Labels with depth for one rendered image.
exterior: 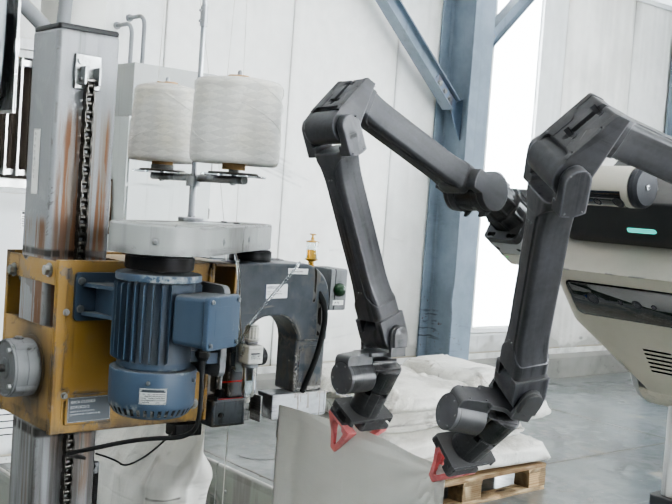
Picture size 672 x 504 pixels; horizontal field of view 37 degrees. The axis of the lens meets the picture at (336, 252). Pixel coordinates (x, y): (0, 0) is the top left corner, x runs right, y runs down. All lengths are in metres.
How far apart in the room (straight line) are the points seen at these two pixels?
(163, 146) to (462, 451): 0.84
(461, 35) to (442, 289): 2.00
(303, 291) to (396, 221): 5.69
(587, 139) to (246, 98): 0.68
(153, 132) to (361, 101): 0.49
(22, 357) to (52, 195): 0.29
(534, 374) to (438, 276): 6.51
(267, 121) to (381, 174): 5.88
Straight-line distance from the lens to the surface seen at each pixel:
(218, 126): 1.79
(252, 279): 2.04
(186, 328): 1.70
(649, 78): 10.34
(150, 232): 1.69
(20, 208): 4.75
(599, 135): 1.34
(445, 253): 7.99
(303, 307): 2.13
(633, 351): 2.00
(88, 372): 1.89
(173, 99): 2.02
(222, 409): 2.04
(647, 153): 1.42
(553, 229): 1.40
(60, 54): 1.90
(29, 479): 1.98
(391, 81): 7.74
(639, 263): 1.87
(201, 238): 1.72
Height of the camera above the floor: 1.48
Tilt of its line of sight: 3 degrees down
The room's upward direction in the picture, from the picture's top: 4 degrees clockwise
